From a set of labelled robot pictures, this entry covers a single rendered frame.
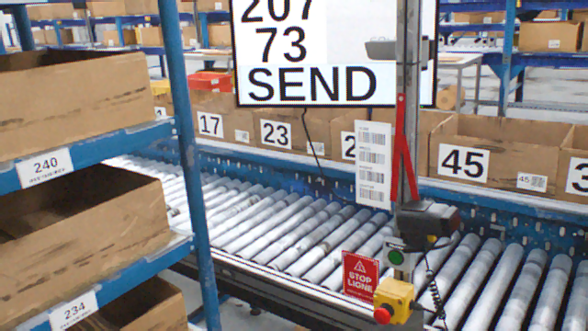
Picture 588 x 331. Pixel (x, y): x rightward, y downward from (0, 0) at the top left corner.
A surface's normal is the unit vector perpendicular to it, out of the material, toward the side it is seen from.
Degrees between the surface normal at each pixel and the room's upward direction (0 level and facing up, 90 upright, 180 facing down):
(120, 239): 92
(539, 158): 90
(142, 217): 91
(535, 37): 90
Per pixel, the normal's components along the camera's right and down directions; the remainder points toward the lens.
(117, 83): 0.81, 0.16
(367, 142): -0.58, 0.30
